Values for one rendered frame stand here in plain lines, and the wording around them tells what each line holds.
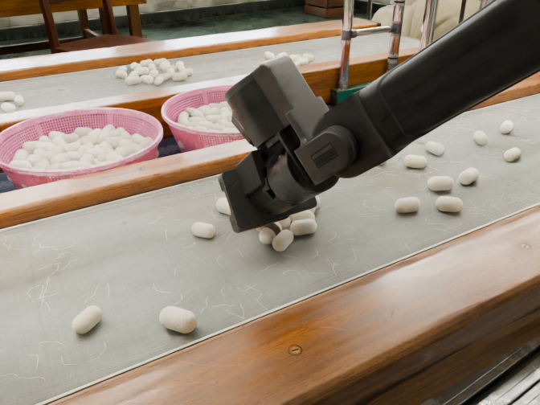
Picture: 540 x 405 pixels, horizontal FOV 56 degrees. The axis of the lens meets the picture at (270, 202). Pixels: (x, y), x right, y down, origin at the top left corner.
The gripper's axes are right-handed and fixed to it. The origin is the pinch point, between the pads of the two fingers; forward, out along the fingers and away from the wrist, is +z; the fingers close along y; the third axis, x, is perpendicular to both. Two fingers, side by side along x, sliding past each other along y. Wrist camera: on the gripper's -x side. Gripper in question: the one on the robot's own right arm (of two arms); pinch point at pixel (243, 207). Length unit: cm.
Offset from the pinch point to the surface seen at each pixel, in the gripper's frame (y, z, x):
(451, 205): -24.2, -9.0, 8.1
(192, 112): -9.6, 32.3, -24.7
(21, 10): -3, 218, -163
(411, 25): -226, 174, -106
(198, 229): 6.6, -0.3, 1.1
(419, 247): -15.4, -10.7, 11.4
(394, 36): -64, 29, -33
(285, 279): 1.5, -8.6, 9.8
